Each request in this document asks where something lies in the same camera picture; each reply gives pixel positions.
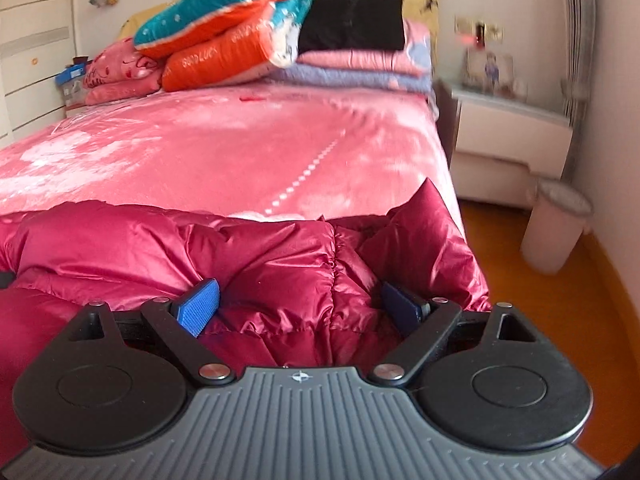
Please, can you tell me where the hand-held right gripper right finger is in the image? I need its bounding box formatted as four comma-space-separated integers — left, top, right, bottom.
367, 284, 538, 387

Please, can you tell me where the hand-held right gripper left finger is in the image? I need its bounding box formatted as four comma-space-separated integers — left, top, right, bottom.
67, 278, 236, 387

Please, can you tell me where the red down jacket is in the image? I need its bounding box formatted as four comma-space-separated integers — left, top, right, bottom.
0, 177, 493, 456

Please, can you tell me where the pink bed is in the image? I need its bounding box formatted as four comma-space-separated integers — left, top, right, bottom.
0, 77, 471, 241

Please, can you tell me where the white trash bin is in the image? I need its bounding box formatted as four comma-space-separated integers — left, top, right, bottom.
520, 180, 595, 275

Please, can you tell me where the white nightstand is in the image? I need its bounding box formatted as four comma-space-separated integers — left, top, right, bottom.
435, 80, 575, 206

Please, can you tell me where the blue box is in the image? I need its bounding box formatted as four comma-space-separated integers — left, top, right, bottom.
54, 62, 93, 108

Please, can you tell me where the white wardrobe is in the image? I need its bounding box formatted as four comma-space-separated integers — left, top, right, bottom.
0, 0, 76, 143

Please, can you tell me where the pink printed pillow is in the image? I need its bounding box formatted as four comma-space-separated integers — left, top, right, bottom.
82, 37, 168, 106

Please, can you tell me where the lilac folded blanket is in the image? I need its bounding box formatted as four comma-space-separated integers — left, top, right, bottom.
267, 64, 435, 95

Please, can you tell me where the pink folded blanket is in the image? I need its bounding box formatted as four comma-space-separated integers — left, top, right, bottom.
297, 20, 432, 77

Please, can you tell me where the black folded cloth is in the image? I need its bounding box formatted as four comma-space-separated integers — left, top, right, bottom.
297, 0, 407, 53

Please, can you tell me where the teal and orange quilt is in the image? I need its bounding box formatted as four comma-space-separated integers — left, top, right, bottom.
132, 0, 318, 93

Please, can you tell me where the grey pleated curtain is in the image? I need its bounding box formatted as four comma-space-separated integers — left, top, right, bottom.
557, 0, 598, 183

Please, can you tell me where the photo frame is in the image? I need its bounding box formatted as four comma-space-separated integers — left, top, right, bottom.
465, 50, 516, 96

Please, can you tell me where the wall socket panel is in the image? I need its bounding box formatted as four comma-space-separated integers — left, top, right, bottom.
454, 15, 505, 43

